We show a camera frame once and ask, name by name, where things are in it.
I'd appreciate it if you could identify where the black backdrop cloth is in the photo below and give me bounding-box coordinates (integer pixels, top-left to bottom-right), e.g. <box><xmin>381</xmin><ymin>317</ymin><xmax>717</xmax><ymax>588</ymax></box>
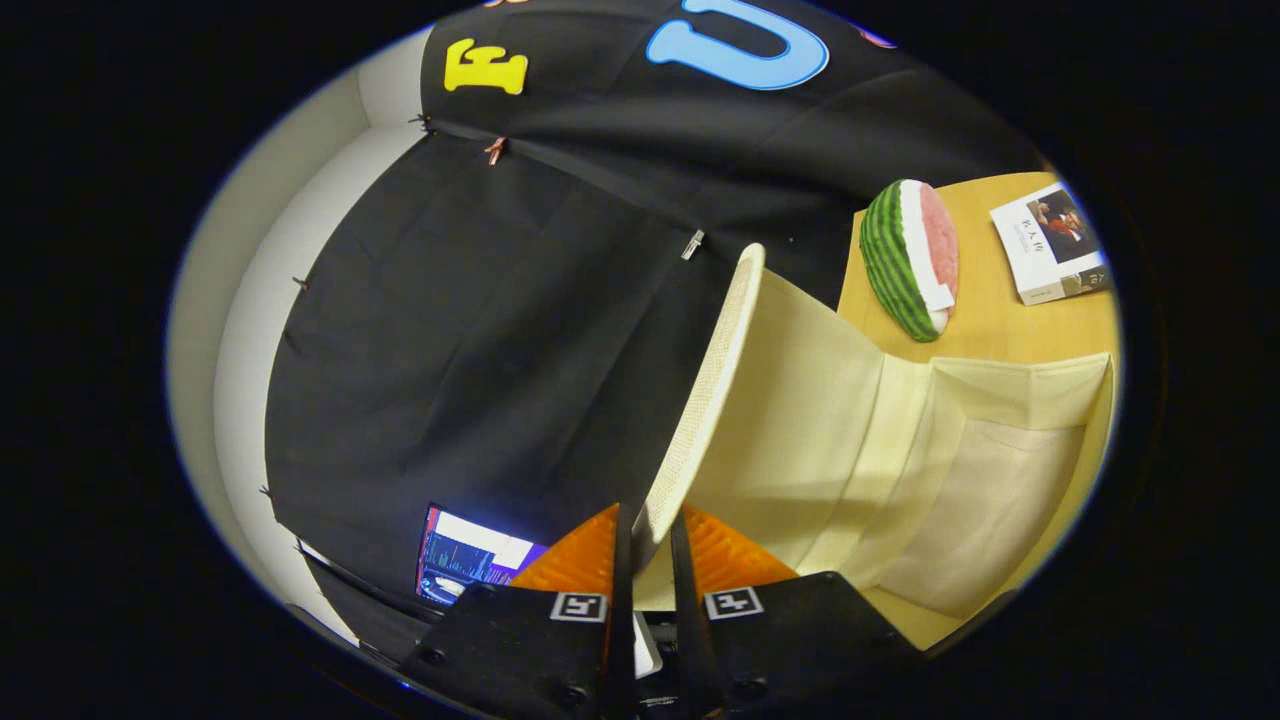
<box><xmin>265</xmin><ymin>0</ymin><xmax>1046</xmax><ymax>641</ymax></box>

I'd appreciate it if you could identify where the watermelon slice toy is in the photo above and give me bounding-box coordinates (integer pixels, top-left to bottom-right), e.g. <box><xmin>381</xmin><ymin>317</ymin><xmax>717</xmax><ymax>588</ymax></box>
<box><xmin>860</xmin><ymin>178</ymin><xmax>961</xmax><ymax>343</ymax></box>

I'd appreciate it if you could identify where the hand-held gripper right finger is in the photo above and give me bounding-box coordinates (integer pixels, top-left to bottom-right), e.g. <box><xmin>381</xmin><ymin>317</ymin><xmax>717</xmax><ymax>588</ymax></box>
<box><xmin>670</xmin><ymin>505</ymin><xmax>926</xmax><ymax>720</ymax></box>

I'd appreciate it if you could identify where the white book with portrait cover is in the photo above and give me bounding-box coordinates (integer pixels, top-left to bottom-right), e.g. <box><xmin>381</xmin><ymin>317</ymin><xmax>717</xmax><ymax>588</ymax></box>
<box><xmin>990</xmin><ymin>180</ymin><xmax>1111</xmax><ymax>306</ymax></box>

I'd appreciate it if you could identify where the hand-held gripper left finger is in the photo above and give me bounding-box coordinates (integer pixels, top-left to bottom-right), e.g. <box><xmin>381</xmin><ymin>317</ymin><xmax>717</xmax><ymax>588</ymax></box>
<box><xmin>400</xmin><ymin>503</ymin><xmax>637</xmax><ymax>720</ymax></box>

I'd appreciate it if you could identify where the computer monitor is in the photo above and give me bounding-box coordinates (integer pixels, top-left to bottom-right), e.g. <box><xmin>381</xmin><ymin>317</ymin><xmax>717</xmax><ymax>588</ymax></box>
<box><xmin>415</xmin><ymin>503</ymin><xmax>549</xmax><ymax>608</ymax></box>

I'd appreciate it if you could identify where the beige fabric storage box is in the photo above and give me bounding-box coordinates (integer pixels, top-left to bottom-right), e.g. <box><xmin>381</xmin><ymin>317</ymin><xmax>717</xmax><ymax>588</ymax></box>
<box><xmin>630</xmin><ymin>243</ymin><xmax>1116</xmax><ymax>651</ymax></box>

